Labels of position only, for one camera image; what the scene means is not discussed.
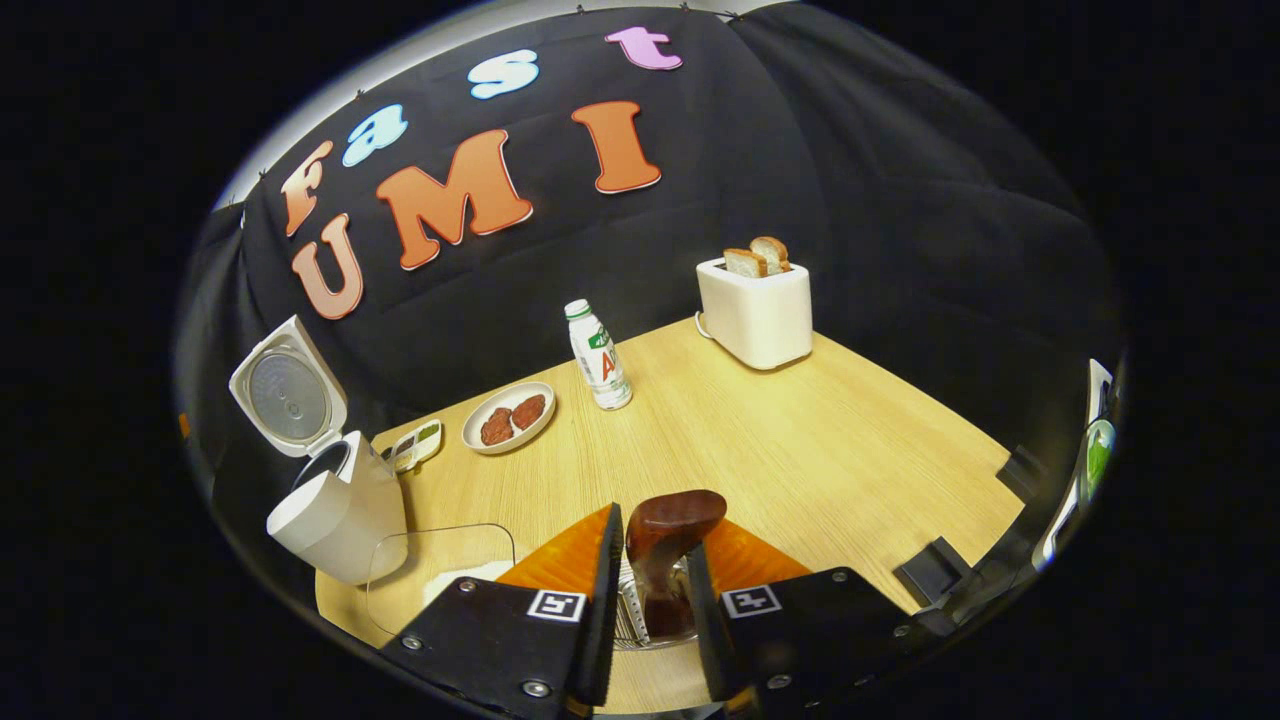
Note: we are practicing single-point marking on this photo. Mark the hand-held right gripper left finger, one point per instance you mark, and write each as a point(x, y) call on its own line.
point(595, 620)

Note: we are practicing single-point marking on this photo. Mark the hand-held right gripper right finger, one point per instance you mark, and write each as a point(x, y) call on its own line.
point(705, 640)

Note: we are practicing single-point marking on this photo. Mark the brown wooden spoon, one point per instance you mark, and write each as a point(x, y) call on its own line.
point(670, 525)

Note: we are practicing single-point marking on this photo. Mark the white rice cooker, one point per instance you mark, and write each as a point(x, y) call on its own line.
point(340, 520)

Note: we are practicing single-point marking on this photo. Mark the clear plastic rice box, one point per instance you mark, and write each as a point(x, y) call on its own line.
point(440, 545)

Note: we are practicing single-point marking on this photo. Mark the red meat piece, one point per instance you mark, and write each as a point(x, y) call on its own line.
point(528, 412)
point(496, 427)

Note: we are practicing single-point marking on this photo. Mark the white round plate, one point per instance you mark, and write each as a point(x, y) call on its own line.
point(478, 430)

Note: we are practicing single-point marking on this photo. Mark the white divided seasoning tray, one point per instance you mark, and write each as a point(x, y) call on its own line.
point(418, 445)

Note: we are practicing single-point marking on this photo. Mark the white drink bottle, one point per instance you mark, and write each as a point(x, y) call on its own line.
point(600, 360)

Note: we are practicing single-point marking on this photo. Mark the white toaster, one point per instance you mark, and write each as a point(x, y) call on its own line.
point(755, 320)

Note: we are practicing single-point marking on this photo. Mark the toast bread slice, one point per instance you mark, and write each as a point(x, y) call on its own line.
point(772, 252)
point(743, 263)

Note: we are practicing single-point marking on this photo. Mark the black backdrop cloth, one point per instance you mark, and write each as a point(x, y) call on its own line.
point(880, 250)

